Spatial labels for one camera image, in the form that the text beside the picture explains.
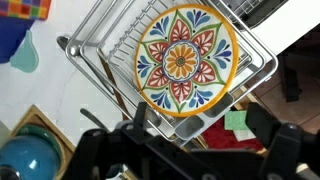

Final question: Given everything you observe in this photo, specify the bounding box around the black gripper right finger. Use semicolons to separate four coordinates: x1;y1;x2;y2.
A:
246;102;303;180

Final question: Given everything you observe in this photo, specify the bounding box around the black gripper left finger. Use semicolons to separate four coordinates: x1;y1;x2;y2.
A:
133;101;216;180

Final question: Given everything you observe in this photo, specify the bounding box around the colourful floral ceramic plate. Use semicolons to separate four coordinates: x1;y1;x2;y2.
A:
133;3;240;118

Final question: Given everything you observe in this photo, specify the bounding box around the wooden trivet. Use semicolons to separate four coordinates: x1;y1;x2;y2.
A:
8;104;77;180

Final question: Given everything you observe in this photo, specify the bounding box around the teal blue kettle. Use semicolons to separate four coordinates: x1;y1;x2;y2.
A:
0;124;63;180

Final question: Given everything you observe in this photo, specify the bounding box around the steel serving spoon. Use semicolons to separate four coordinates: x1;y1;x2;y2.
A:
56;35;116;96

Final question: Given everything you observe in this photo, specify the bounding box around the teal spoon rest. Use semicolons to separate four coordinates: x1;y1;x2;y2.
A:
9;29;40;74

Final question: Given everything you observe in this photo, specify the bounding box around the blue cutting board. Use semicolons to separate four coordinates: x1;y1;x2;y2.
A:
0;15;36;64

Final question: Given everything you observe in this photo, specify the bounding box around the colourful checkered tile board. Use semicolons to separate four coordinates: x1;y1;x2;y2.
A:
0;0;53;21

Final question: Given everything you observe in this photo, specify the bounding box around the long metal handled utensil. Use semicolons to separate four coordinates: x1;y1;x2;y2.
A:
79;108;109;131

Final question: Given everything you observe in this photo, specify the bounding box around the metal wire dish rack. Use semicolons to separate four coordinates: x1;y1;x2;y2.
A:
64;0;279;148

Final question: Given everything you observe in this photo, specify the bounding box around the wire sink grid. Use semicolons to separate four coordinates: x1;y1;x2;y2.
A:
223;0;264;16

